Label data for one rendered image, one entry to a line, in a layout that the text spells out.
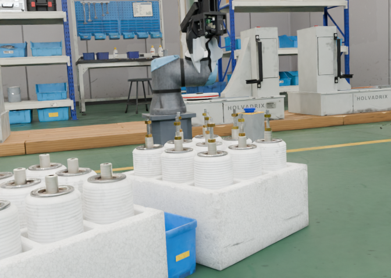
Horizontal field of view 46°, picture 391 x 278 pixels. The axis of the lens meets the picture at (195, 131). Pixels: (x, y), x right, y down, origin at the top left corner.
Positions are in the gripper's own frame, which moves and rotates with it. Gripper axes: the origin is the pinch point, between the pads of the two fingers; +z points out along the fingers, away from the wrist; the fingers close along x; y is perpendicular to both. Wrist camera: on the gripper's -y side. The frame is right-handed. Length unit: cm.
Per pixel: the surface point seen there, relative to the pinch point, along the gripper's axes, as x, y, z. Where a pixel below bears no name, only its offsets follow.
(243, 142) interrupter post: 3.3, 12.9, 20.0
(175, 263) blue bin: -23, 24, 42
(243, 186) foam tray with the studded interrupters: -3.6, 22.2, 28.8
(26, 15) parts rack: 29, -466, -80
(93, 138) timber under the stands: 21, -192, 40
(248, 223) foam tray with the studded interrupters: -2.4, 21.8, 38.0
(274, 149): 13.3, 12.8, 22.9
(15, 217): -55, 35, 23
